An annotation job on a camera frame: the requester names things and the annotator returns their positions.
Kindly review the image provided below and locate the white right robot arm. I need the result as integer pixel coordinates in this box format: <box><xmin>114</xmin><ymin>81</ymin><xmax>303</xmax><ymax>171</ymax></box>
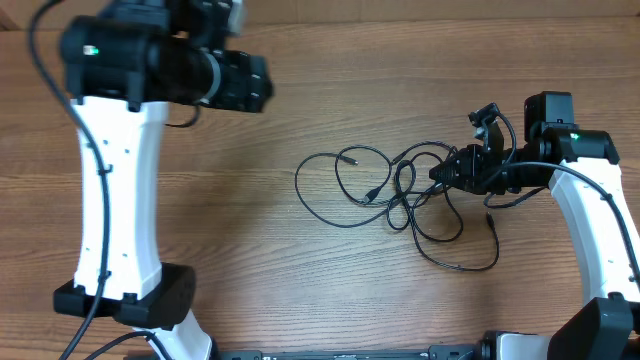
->
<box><xmin>429</xmin><ymin>91</ymin><xmax>639</xmax><ymax>359</ymax></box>

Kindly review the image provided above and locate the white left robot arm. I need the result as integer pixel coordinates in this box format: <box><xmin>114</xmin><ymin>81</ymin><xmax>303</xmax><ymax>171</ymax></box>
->
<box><xmin>53</xmin><ymin>0</ymin><xmax>273</xmax><ymax>359</ymax></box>

